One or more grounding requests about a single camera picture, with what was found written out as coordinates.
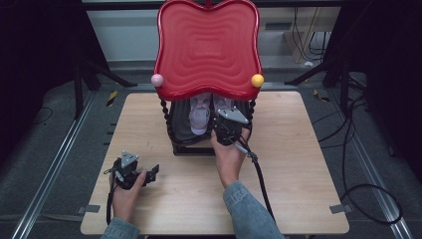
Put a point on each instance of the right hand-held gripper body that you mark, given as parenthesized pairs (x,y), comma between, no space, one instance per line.
(229,131)

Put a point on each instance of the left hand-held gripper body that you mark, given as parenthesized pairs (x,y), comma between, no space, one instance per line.
(127,176)

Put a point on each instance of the red and black two-tier rack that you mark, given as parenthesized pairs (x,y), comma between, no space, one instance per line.
(207,49)

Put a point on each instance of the person's left hand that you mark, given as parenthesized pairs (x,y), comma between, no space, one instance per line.
(124,202)

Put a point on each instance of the person's right hand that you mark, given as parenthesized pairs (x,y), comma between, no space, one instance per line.
(230,162)

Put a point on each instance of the yellow and black floor tape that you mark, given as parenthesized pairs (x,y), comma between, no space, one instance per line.
(112,98)
(316,93)

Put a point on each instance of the black metal stand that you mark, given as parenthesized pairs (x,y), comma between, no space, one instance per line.
(78,93)
(343,83)

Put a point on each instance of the small white object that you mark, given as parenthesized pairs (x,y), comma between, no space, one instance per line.
(308,63)

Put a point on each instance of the dark curtain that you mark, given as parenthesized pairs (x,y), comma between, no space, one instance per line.
(391,66)
(40,66)

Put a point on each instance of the metal floor rail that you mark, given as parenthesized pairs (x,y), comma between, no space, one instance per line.
(54,169)
(371,169)

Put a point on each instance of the grey wall vent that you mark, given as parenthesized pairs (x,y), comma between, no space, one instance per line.
(278,26)

